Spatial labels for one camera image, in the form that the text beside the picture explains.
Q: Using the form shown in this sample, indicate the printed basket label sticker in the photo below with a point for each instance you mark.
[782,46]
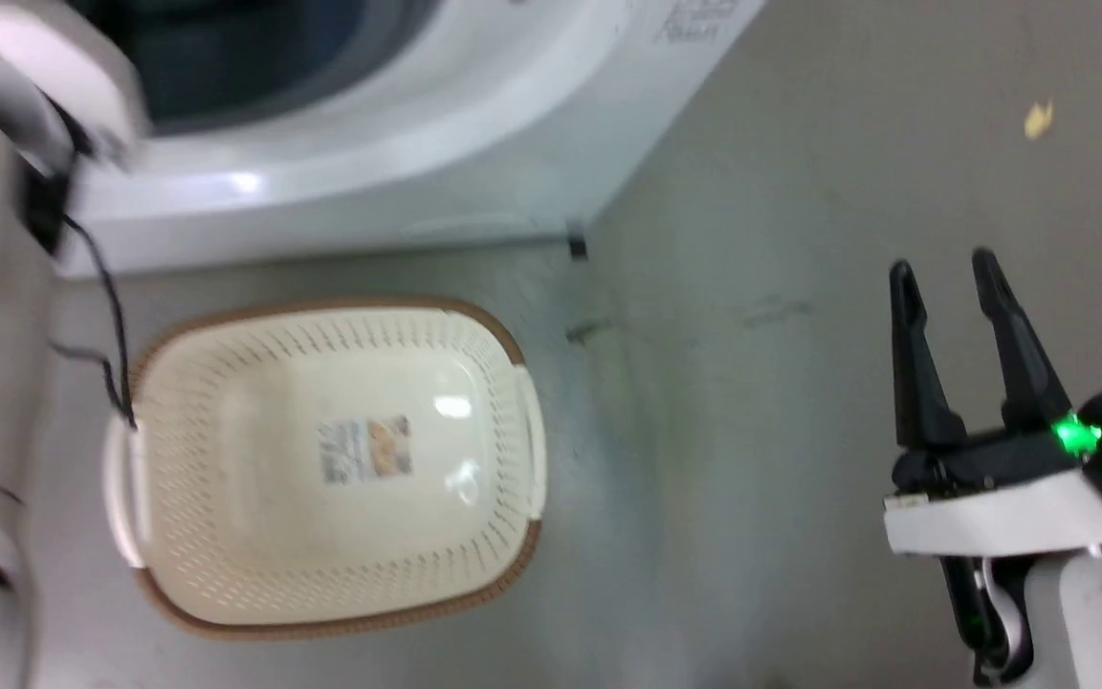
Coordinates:
[365,450]

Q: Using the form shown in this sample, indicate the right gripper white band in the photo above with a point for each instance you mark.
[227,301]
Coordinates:
[1020,507]

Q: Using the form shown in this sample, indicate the white washing machine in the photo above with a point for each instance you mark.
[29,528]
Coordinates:
[436,144]

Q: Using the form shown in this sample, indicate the yellow floor scrap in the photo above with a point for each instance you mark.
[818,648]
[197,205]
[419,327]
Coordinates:
[1038,119]

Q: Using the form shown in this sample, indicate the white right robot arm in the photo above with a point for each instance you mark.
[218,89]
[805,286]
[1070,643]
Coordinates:
[1068,622]

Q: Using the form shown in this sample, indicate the cream plastic laundry basket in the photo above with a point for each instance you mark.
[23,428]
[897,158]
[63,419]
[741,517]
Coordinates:
[321,536]

